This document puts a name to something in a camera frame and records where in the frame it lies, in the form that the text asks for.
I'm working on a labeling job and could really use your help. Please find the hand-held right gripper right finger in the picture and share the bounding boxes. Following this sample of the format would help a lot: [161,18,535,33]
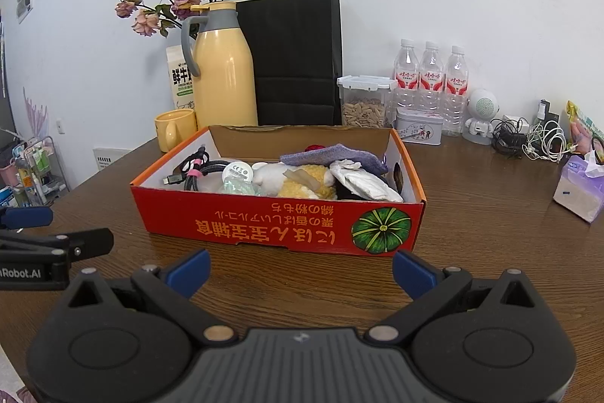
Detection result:
[368,249,539,342]

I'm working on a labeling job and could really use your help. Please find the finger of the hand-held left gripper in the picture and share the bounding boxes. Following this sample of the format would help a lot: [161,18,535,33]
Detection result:
[0,228,114,263]
[0,205,54,230]

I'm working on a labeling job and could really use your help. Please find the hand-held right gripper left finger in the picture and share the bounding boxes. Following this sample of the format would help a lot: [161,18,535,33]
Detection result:
[66,248,239,342]

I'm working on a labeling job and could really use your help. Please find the red orange cardboard box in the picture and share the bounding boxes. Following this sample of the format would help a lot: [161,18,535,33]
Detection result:
[129,124,428,256]

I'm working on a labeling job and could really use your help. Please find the round white device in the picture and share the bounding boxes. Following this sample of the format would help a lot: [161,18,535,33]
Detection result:
[222,161,251,187]

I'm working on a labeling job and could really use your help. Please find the storage cart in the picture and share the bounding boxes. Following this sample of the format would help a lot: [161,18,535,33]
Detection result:
[0,136,69,208]

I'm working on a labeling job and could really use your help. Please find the white plastic pouch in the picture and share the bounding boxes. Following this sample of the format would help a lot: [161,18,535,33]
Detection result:
[329,160,404,203]

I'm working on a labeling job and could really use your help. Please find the yellow mug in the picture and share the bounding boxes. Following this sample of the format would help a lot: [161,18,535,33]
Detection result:
[154,109,198,153]

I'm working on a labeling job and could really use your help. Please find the yellow plush toy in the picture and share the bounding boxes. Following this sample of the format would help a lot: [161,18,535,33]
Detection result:
[278,164,338,199]

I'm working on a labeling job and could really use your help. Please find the purple knitted cloth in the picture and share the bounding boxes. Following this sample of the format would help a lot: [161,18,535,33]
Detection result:
[280,143,388,174]

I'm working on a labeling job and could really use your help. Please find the white tin box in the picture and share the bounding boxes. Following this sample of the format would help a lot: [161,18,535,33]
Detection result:
[394,107,444,145]

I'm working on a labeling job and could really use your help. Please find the clear seed container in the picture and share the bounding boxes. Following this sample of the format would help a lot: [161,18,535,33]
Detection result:
[336,75,397,129]

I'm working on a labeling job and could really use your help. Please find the white round speaker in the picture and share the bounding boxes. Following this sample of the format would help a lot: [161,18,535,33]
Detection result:
[462,88,501,145]

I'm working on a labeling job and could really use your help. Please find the purple tissue pack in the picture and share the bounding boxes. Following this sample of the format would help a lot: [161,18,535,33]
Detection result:
[553,150,604,223]

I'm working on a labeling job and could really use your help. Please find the white milk carton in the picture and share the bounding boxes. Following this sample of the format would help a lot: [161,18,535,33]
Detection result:
[165,44,199,113]

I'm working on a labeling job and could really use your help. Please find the water bottle red label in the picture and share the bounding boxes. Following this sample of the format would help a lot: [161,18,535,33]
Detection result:
[444,45,470,137]
[393,39,422,111]
[419,41,447,113]

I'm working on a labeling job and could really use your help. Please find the yellow thermos jug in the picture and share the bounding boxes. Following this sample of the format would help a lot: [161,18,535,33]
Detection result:
[180,1,259,130]

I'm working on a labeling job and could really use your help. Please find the yellow green snack packet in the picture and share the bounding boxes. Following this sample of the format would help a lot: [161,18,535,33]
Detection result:
[566,101,604,165]

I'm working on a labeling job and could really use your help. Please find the black paper bag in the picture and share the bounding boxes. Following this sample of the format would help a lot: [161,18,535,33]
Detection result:
[236,0,344,127]

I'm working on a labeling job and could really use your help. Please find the braided cable pink tie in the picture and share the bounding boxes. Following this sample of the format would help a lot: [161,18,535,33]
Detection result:
[163,145,237,196]

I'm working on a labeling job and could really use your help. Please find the black charger cable tangle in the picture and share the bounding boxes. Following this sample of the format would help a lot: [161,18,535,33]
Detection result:
[491,120,529,158]

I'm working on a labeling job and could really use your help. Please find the white cable tangle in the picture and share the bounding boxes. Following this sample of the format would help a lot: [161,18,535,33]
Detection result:
[521,120,574,162]

